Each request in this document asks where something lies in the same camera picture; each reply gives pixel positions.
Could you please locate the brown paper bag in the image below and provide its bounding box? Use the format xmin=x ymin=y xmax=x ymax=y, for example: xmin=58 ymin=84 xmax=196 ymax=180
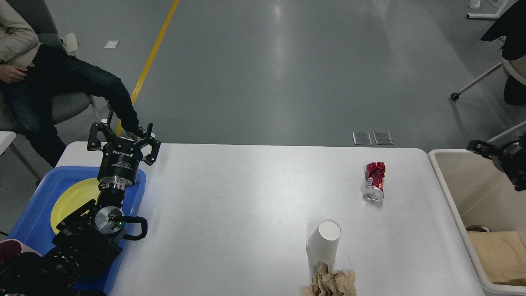
xmin=468 ymin=231 xmax=526 ymax=287

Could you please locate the beige plastic waste bin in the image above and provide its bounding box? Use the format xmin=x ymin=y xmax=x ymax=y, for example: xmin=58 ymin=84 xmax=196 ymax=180
xmin=428 ymin=149 xmax=526 ymax=296

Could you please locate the crushed red soda can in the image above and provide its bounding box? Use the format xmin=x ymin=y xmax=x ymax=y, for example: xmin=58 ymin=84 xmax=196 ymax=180
xmin=363 ymin=162 xmax=386 ymax=204

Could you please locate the brown paper ball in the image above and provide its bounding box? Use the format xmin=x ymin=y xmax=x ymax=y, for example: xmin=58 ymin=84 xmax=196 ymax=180
xmin=301 ymin=263 xmax=357 ymax=296

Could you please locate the white chair with black jacket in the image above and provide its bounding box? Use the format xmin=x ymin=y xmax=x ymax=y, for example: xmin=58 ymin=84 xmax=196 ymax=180
xmin=450 ymin=0 xmax=526 ymax=144

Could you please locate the pink mug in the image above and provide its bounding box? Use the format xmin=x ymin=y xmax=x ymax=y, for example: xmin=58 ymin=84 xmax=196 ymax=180
xmin=0 ymin=239 xmax=42 ymax=264

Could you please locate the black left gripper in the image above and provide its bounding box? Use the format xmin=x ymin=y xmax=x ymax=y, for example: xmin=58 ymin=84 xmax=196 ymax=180
xmin=86 ymin=110 xmax=161 ymax=190

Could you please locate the white paper cup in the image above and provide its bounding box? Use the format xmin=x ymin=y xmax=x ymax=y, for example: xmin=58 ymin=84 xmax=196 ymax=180
xmin=306 ymin=219 xmax=341 ymax=264

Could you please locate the metal floor socket cover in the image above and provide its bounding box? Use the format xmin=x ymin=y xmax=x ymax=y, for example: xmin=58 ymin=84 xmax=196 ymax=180
xmin=353 ymin=132 xmax=393 ymax=146

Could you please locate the yellow plastic plate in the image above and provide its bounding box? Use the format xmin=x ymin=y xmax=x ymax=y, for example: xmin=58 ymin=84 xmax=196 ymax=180
xmin=50 ymin=178 xmax=100 ymax=234

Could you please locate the blue plastic tray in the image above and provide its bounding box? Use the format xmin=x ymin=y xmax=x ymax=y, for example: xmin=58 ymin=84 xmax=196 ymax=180
xmin=8 ymin=166 xmax=147 ymax=296

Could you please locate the white table leg base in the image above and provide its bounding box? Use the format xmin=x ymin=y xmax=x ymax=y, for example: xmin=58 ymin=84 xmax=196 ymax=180
xmin=466 ymin=0 xmax=516 ymax=19

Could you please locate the seated person beige sweater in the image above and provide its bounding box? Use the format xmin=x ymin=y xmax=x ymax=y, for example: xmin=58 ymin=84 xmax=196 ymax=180
xmin=0 ymin=0 xmax=147 ymax=167

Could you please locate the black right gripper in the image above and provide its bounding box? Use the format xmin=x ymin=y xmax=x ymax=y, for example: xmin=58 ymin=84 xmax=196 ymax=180
xmin=466 ymin=140 xmax=526 ymax=192

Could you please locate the foil ball in bin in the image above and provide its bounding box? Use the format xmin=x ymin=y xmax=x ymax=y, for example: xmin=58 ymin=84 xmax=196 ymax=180
xmin=465 ymin=224 xmax=493 ymax=233

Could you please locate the white desk corner left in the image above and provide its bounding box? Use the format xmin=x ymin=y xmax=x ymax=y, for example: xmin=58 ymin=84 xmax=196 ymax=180
xmin=0 ymin=131 xmax=16 ymax=155

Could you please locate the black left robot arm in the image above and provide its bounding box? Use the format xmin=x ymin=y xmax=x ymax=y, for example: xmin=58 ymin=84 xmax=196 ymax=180
xmin=1 ymin=122 xmax=161 ymax=296

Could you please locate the grey office chair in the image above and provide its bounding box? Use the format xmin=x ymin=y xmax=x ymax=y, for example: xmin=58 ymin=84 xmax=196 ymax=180
xmin=0 ymin=0 xmax=103 ymax=181

